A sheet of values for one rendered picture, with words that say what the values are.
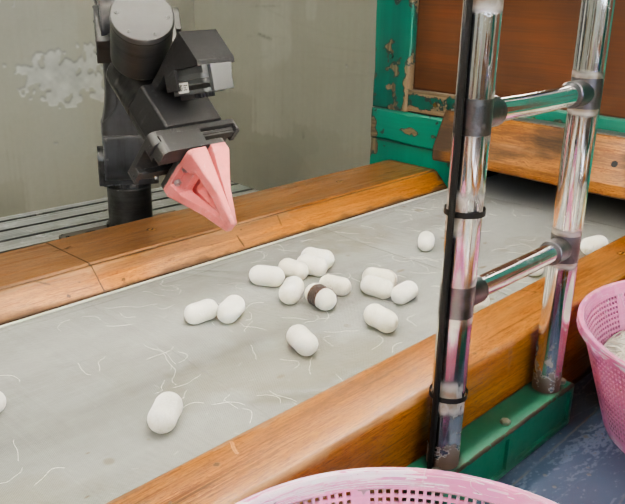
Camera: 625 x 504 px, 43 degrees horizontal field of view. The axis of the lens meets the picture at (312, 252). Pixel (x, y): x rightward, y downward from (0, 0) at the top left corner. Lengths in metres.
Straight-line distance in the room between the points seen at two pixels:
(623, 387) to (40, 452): 0.42
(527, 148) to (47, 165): 2.08
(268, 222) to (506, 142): 0.34
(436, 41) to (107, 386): 0.76
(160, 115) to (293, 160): 1.99
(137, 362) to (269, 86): 2.19
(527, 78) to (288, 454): 0.74
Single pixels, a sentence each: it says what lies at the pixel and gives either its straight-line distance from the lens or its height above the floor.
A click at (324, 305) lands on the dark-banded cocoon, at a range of 0.73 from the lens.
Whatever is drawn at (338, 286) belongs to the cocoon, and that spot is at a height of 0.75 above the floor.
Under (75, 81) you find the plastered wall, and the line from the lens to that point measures 2.88.
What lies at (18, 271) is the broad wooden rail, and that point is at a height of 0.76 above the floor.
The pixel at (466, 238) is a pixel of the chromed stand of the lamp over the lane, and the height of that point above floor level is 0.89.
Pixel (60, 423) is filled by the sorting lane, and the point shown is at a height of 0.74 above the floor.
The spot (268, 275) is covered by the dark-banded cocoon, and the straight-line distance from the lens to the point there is 0.78.
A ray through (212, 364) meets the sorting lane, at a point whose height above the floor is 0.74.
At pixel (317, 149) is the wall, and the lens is 2.63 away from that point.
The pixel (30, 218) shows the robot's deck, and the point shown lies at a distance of 1.29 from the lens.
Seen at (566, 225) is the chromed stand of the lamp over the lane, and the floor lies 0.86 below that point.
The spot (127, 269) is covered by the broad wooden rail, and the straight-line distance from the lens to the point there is 0.81.
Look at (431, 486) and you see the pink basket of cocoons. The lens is 0.48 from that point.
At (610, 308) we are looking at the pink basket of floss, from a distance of 0.78.
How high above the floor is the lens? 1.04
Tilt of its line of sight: 20 degrees down
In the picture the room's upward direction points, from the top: 1 degrees clockwise
